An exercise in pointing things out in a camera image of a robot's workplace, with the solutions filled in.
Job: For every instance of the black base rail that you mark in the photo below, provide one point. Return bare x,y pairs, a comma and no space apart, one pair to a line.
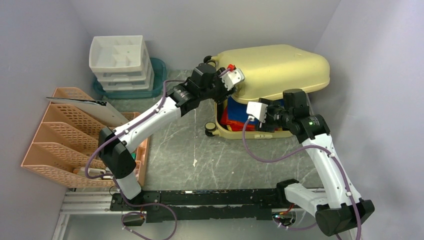
167,205

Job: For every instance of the red folded cloth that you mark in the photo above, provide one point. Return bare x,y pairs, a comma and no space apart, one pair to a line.
233,119

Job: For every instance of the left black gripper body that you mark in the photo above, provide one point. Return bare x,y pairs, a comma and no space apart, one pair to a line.
217,90

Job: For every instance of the blue folded cloth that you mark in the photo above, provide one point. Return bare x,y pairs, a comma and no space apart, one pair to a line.
231,103

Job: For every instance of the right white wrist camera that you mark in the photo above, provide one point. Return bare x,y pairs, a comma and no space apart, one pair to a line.
257,111

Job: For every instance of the white plastic drawer unit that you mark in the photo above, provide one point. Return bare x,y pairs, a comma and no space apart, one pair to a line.
121,63

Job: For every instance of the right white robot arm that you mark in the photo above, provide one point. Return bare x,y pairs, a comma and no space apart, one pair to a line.
341,208

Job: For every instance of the yellow hard-shell suitcase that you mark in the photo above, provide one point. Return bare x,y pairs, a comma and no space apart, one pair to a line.
269,70

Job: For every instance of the grey folder in organizer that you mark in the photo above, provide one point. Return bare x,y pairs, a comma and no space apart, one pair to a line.
99,109

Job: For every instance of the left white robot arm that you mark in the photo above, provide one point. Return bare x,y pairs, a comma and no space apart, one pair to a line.
117,145

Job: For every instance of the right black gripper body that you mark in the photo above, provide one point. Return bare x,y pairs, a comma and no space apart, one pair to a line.
275,116

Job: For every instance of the teal plastic bin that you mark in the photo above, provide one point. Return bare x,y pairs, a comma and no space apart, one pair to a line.
160,75

